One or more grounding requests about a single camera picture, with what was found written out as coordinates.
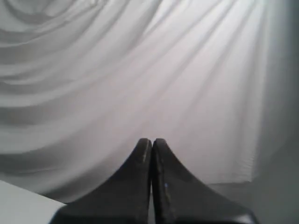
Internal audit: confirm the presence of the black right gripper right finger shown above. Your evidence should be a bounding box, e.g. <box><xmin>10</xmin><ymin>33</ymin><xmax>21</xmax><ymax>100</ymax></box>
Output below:
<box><xmin>151</xmin><ymin>138</ymin><xmax>258</xmax><ymax>224</ymax></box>

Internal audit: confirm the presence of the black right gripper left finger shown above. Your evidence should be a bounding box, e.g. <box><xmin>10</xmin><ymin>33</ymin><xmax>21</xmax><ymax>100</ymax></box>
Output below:
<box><xmin>52</xmin><ymin>138</ymin><xmax>152</xmax><ymax>224</ymax></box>

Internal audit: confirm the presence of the grey backdrop cloth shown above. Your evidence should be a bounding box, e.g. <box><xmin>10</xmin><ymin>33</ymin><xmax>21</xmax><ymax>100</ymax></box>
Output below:
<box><xmin>0</xmin><ymin>0</ymin><xmax>299</xmax><ymax>202</ymax></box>

